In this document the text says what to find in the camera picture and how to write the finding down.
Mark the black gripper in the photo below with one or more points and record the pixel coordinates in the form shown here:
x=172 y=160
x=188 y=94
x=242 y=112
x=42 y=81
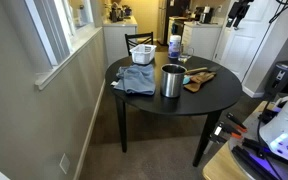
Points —
x=240 y=8

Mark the wide wooden spoon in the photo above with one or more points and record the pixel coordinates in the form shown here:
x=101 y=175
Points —
x=199 y=80

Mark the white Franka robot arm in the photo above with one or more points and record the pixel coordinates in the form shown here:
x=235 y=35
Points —
x=284 y=133

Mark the light wooden spoon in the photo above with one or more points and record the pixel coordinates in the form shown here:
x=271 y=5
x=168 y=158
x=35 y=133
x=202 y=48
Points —
x=195 y=70

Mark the teal utensil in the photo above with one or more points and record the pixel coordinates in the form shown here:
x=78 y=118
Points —
x=186 y=80

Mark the steel utensil holder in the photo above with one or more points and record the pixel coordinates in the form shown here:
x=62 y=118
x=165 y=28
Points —
x=172 y=83

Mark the black coffee machine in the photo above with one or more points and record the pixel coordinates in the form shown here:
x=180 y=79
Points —
x=205 y=15

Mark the black spatula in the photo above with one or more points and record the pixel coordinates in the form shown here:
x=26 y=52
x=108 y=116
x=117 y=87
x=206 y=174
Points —
x=214 y=69

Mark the white wipes canister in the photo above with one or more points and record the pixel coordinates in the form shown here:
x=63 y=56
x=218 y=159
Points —
x=174 y=46

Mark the black box appliance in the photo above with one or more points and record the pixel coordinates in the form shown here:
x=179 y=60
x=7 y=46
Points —
x=284 y=78

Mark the round black table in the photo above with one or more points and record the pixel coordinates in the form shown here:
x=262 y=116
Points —
x=197 y=96

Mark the black wooden chair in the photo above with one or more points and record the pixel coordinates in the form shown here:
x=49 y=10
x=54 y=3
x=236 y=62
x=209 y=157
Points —
x=139 y=36

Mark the white plastic basket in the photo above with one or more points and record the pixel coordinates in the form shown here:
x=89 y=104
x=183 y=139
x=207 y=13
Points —
x=143 y=54

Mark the black orange-tipped clamp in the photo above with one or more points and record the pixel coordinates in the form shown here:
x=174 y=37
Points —
x=229 y=129
x=235 y=120

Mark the blue cloth towel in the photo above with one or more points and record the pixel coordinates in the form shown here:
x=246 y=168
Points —
x=137 y=80

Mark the white counter cabinet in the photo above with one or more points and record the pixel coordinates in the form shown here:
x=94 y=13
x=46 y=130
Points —
x=119 y=40

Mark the dark countertop appliances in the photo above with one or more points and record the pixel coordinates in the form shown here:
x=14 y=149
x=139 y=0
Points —
x=115 y=13

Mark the white window sill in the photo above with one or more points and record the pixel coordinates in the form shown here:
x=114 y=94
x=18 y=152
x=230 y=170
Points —
x=70 y=56

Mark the white vertical blinds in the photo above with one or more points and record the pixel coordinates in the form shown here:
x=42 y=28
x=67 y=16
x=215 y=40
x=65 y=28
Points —
x=47 y=30

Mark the grey metal base plate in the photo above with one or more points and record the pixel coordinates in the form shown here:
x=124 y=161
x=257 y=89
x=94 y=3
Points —
x=250 y=130

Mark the black mounting rail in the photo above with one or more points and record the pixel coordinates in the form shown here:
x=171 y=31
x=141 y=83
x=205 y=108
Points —
x=250 y=160

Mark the white wall vent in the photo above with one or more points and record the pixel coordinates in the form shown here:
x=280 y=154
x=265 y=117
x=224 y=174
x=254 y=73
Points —
x=64 y=163

